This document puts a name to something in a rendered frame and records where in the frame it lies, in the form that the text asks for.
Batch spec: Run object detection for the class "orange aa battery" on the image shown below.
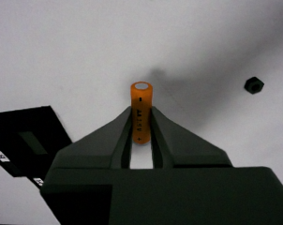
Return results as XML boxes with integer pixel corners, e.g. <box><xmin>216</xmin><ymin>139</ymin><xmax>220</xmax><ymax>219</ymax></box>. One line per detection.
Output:
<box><xmin>130</xmin><ymin>82</ymin><xmax>153</xmax><ymax>146</ymax></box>

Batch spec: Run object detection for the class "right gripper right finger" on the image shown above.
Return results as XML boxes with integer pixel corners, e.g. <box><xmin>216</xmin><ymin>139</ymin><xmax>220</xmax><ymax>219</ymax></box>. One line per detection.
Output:
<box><xmin>150</xmin><ymin>106</ymin><xmax>233</xmax><ymax>169</ymax></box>

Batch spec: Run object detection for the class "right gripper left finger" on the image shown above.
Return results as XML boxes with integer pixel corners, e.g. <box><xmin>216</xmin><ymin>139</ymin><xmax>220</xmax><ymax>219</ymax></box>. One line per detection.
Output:
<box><xmin>50</xmin><ymin>106</ymin><xmax>133</xmax><ymax>169</ymax></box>

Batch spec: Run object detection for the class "black hex nut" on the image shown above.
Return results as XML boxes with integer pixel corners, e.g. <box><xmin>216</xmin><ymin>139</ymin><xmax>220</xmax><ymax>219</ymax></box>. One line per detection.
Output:
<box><xmin>244</xmin><ymin>77</ymin><xmax>264</xmax><ymax>95</ymax></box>

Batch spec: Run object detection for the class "black bin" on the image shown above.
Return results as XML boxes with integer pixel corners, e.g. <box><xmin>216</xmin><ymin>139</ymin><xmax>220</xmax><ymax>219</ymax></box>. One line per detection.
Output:
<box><xmin>0</xmin><ymin>105</ymin><xmax>73</xmax><ymax>189</ymax></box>

